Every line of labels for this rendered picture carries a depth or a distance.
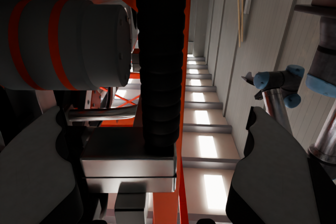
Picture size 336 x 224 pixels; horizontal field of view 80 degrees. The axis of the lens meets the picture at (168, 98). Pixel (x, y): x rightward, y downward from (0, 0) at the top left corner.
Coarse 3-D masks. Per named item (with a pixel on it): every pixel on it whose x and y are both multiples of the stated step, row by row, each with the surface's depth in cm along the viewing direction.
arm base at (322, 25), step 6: (324, 18) 55; (330, 18) 53; (324, 24) 55; (330, 24) 54; (324, 30) 56; (330, 30) 54; (324, 36) 57; (330, 36) 55; (324, 42) 57; (330, 42) 56; (318, 48) 60; (324, 48) 58; (330, 48) 56
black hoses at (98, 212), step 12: (24, 120) 33; (72, 132) 31; (84, 132) 31; (72, 144) 31; (72, 156) 31; (84, 180) 30; (84, 192) 30; (84, 204) 21; (96, 204) 21; (84, 216) 19; (96, 216) 20
